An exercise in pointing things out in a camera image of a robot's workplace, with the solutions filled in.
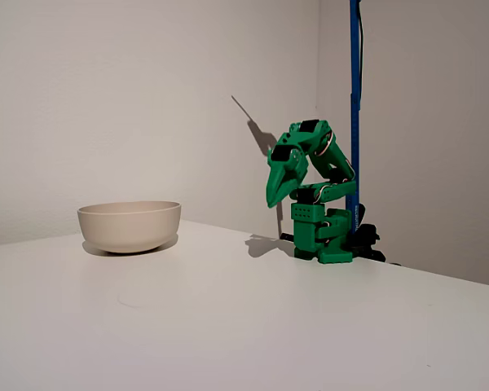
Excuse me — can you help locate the black table clamp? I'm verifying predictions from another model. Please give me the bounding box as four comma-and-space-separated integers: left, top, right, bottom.
280, 202, 387, 262

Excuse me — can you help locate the blue vertical pole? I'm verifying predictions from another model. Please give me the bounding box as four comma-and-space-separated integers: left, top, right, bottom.
348, 0, 362, 236

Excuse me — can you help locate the beige bowl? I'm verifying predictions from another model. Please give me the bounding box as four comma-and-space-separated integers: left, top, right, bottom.
77, 200, 183, 255

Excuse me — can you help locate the black cable on pole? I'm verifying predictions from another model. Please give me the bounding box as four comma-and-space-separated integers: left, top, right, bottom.
357, 0, 366, 108

